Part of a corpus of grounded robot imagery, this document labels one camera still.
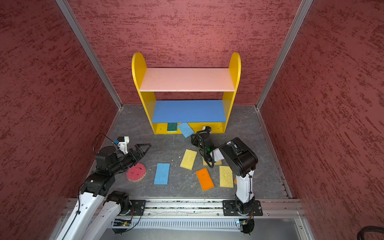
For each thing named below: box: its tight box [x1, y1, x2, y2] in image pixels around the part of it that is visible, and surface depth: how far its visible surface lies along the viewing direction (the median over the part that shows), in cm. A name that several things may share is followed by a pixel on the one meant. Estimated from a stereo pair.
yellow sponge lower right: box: [219, 165, 234, 188], surface depth 85 cm
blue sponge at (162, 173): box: [154, 163, 171, 185], surface depth 87 cm
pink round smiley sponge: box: [126, 162, 147, 182], surface depth 84 cm
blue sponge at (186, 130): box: [177, 122, 195, 138], surface depth 105 cm
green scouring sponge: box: [167, 123, 178, 132], surface depth 106 cm
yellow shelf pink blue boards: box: [131, 52, 242, 134], surface depth 82 cm
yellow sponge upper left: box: [180, 149, 198, 170], surface depth 92 cm
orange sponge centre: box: [196, 167, 215, 192], surface depth 85 cm
